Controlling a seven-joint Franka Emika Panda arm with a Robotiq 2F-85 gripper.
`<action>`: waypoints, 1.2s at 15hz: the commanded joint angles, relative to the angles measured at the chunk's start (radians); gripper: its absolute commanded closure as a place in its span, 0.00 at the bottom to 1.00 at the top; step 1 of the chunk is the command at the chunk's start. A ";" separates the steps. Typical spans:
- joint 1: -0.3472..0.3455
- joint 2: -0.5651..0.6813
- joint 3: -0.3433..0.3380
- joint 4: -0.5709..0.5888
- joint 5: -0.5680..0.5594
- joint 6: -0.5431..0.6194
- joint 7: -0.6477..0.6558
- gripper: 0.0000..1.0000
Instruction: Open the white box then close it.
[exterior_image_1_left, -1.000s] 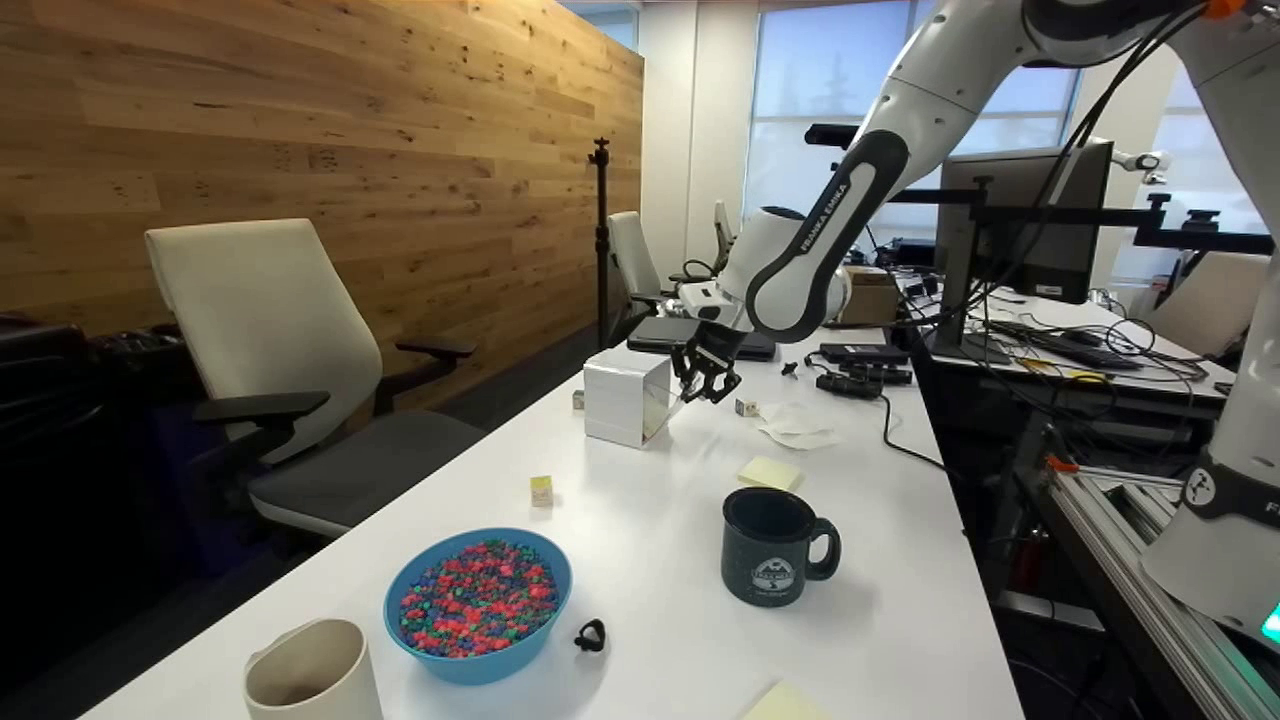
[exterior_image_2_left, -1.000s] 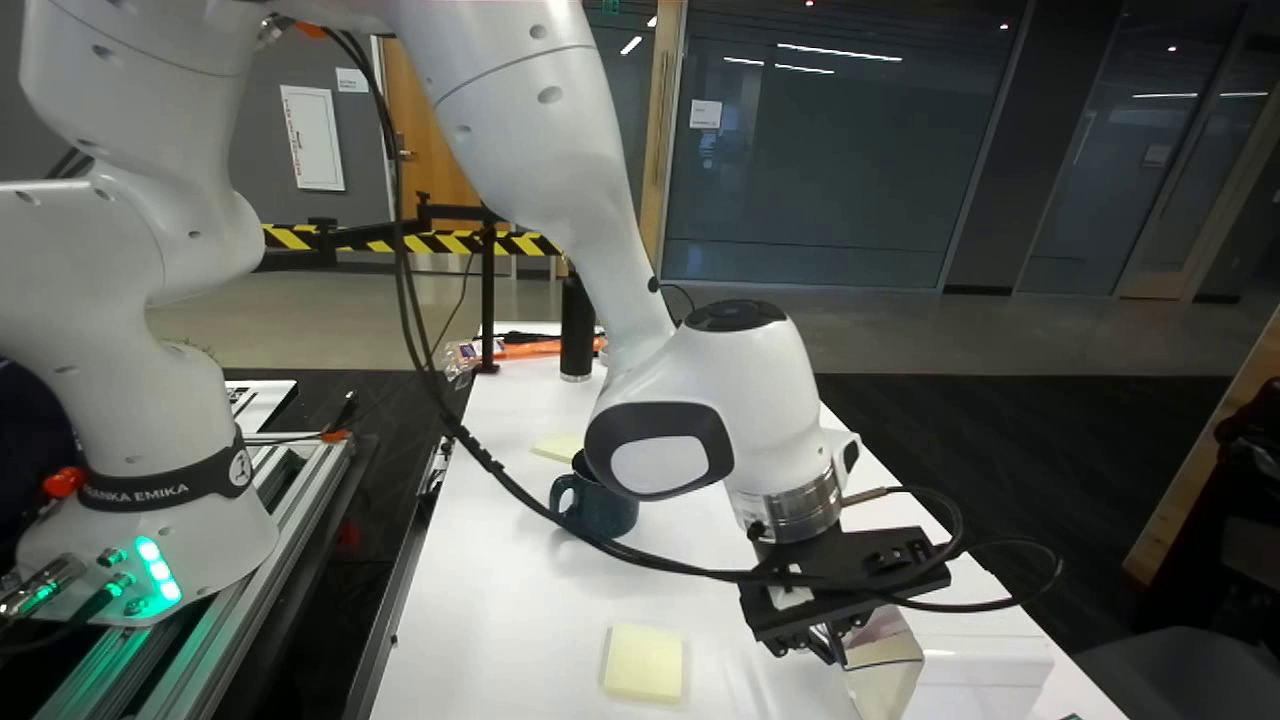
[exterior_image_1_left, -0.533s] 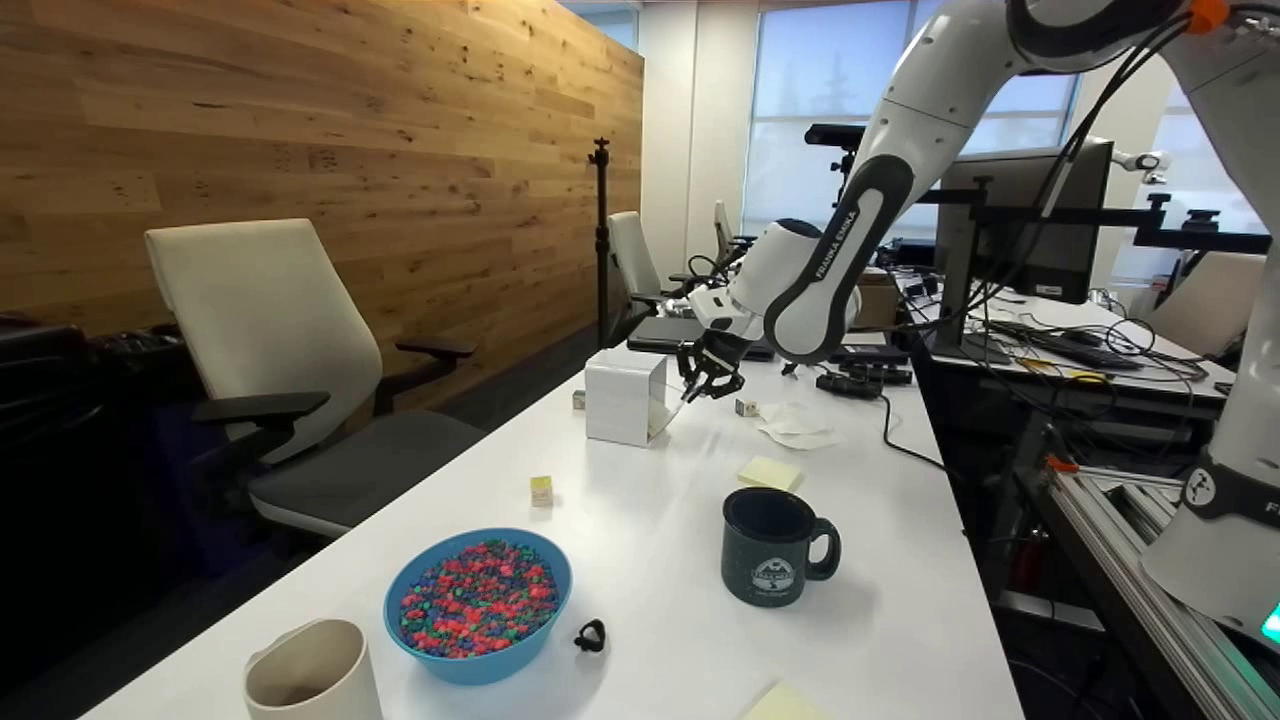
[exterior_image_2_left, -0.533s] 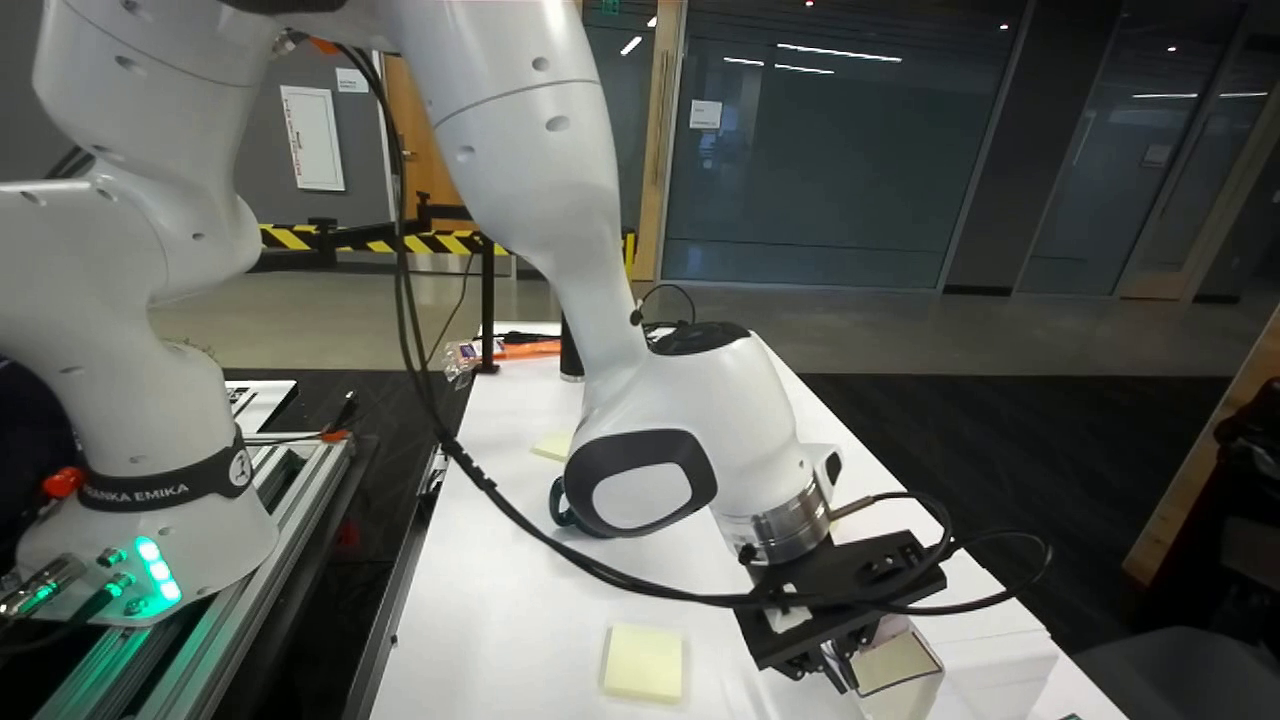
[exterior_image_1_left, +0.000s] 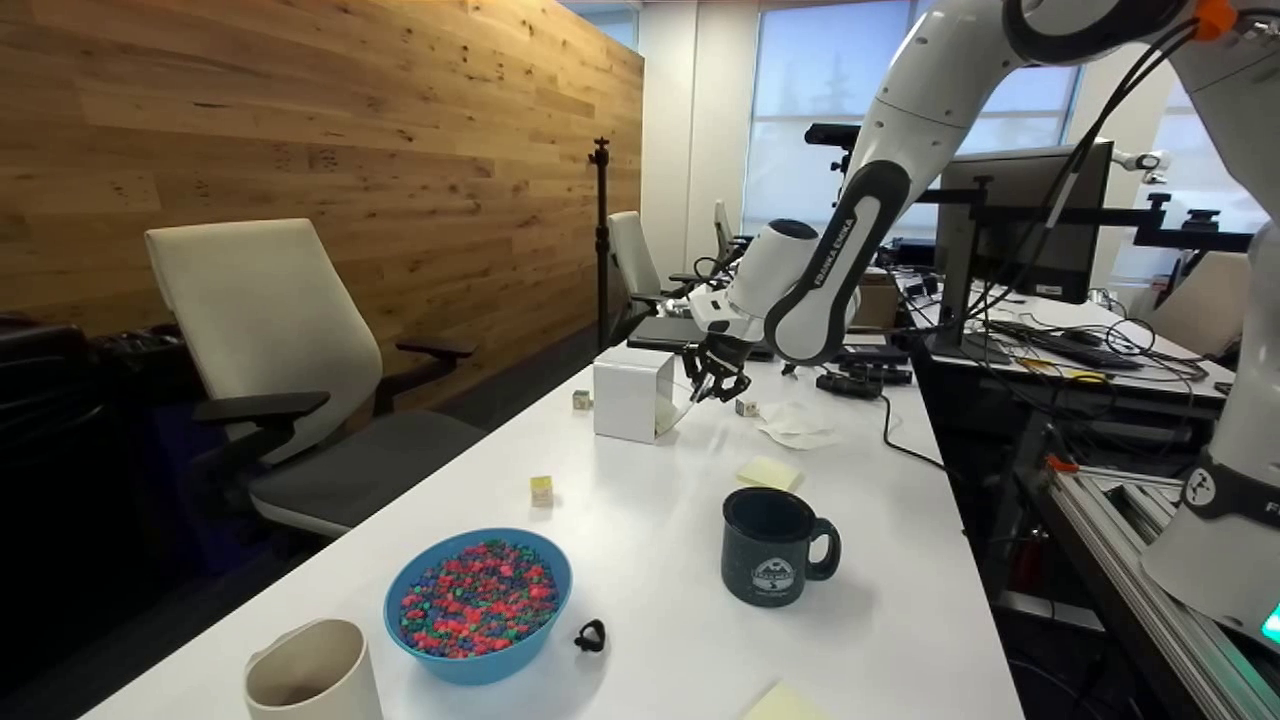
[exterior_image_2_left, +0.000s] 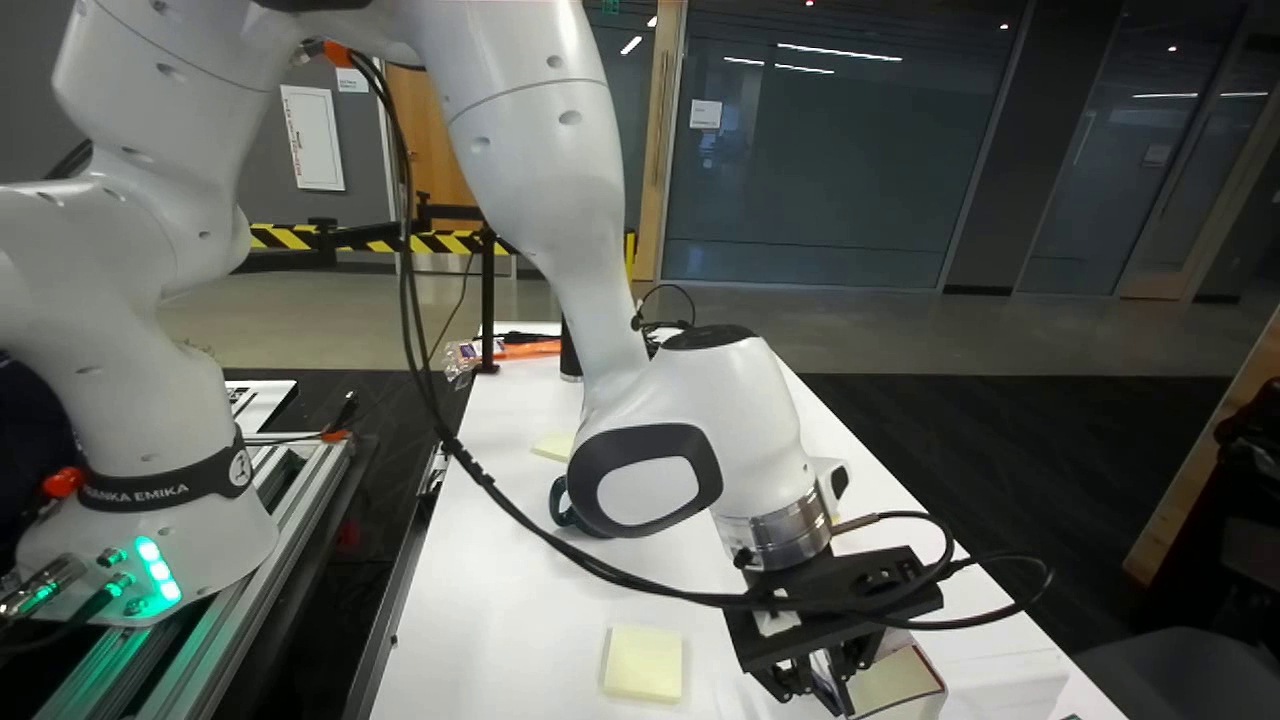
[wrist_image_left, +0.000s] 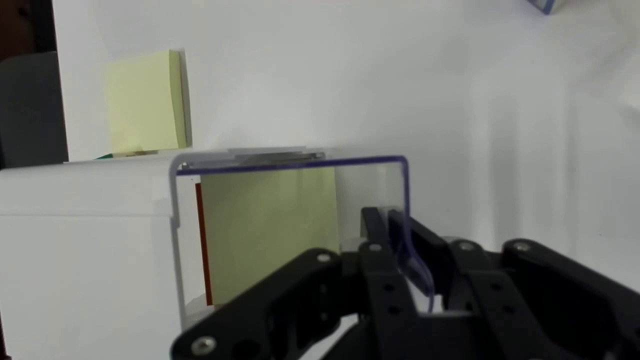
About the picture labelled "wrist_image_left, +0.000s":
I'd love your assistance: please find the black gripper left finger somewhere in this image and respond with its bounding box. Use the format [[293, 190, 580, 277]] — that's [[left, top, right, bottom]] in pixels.
[[167, 207, 436, 360]]

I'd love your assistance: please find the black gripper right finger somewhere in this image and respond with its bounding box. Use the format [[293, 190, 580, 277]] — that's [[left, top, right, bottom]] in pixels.
[[388, 209, 640, 360]]

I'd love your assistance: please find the white box with clear lid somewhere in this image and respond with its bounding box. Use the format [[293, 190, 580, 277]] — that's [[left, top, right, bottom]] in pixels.
[[0, 146, 411, 360]]

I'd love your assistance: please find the yellow sticky note pad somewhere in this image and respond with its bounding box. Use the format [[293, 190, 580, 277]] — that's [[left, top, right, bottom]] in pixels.
[[102, 49, 194, 158], [197, 166, 341, 306]]

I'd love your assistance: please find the white office chair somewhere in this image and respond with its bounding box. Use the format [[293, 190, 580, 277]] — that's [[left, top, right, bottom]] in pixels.
[[0, 50, 70, 171]]

